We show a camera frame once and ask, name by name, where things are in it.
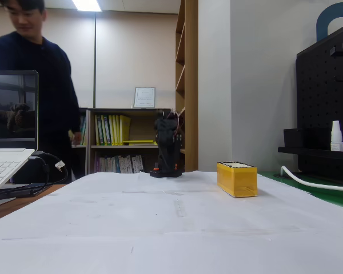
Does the yellow rectangular box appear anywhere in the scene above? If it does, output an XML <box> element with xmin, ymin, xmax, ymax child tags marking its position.
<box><xmin>216</xmin><ymin>160</ymin><xmax>258</xmax><ymax>199</ymax></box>

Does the black pegboard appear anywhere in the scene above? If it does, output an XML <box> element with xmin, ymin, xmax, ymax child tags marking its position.
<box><xmin>295</xmin><ymin>21</ymin><xmax>343</xmax><ymax>184</ymax></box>

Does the yellow ring binder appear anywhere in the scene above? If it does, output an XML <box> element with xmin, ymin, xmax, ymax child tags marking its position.
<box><xmin>107</xmin><ymin>115</ymin><xmax>117</xmax><ymax>146</ymax></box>
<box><xmin>119</xmin><ymin>115</ymin><xmax>132</xmax><ymax>146</ymax></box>
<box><xmin>94</xmin><ymin>115</ymin><xmax>101</xmax><ymax>146</ymax></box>
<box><xmin>100</xmin><ymin>115</ymin><xmax>109</xmax><ymax>146</ymax></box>

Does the white power strip cable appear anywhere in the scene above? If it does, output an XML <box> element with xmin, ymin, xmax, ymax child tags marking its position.
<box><xmin>280</xmin><ymin>166</ymin><xmax>343</xmax><ymax>191</ymax></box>

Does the person's left forearm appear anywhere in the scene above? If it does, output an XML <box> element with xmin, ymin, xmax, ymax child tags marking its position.
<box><xmin>63</xmin><ymin>93</ymin><xmax>82</xmax><ymax>135</ymax></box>

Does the white laptop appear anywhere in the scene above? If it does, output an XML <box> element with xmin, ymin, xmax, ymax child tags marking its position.
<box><xmin>0</xmin><ymin>70</ymin><xmax>39</xmax><ymax>201</ymax></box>

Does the blue arch shaped object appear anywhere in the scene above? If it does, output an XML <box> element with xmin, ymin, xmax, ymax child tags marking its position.
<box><xmin>316</xmin><ymin>2</ymin><xmax>343</xmax><ymax>44</ymax></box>

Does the small white bottle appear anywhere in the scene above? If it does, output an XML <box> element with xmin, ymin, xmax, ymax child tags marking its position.
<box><xmin>330</xmin><ymin>120</ymin><xmax>343</xmax><ymax>152</ymax></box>

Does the black flat device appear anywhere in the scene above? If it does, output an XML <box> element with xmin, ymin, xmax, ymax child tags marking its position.
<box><xmin>0</xmin><ymin>182</ymin><xmax>54</xmax><ymax>202</ymax></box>

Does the tall wooden bookshelf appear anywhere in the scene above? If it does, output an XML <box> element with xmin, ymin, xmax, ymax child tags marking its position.
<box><xmin>174</xmin><ymin>0</ymin><xmax>200</xmax><ymax>174</ymax></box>

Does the black box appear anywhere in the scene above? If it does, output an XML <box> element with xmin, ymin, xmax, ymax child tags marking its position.
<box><xmin>283</xmin><ymin>128</ymin><xmax>334</xmax><ymax>151</ymax></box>

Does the black pegboard shelf tray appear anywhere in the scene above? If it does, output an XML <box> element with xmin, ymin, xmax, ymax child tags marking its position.
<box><xmin>277</xmin><ymin>146</ymin><xmax>343</xmax><ymax>164</ymax></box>

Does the person's left hand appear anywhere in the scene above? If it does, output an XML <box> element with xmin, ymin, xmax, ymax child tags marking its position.
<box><xmin>67</xmin><ymin>129</ymin><xmax>83</xmax><ymax>147</ymax></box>

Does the low wooden bookshelf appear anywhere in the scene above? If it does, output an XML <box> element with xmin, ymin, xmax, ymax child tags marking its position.
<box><xmin>79</xmin><ymin>107</ymin><xmax>186</xmax><ymax>175</ymax></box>

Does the flat yellow folder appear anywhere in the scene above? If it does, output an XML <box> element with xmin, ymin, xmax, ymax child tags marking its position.
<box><xmin>122</xmin><ymin>139</ymin><xmax>158</xmax><ymax>147</ymax></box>

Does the orange black table clamp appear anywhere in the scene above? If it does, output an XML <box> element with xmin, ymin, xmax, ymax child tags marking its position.
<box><xmin>153</xmin><ymin>162</ymin><xmax>180</xmax><ymax>173</ymax></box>

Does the man in dark sweater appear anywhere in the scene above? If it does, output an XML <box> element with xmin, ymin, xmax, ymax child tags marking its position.
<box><xmin>0</xmin><ymin>0</ymin><xmax>82</xmax><ymax>185</ymax></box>

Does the white paper sheet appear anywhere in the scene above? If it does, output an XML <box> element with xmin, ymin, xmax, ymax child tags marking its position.
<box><xmin>37</xmin><ymin>171</ymin><xmax>138</xmax><ymax>202</ymax></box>
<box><xmin>0</xmin><ymin>219</ymin><xmax>343</xmax><ymax>274</ymax></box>
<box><xmin>0</xmin><ymin>182</ymin><xmax>343</xmax><ymax>238</ymax></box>
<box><xmin>82</xmin><ymin>170</ymin><xmax>275</xmax><ymax>195</ymax></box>

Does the black laptop cable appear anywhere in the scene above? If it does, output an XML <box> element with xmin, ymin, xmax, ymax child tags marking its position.
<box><xmin>30</xmin><ymin>152</ymin><xmax>70</xmax><ymax>198</ymax></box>

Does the red arm servo wire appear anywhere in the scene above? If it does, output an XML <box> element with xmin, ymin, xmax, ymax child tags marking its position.
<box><xmin>168</xmin><ymin>108</ymin><xmax>186</xmax><ymax>135</ymax></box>

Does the framed white certificate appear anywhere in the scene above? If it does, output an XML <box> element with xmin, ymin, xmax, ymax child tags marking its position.
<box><xmin>133</xmin><ymin>86</ymin><xmax>157</xmax><ymax>110</ymax></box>

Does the ceiling light panel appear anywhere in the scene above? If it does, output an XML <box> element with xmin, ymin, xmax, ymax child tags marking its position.
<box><xmin>71</xmin><ymin>0</ymin><xmax>102</xmax><ymax>13</ymax></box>

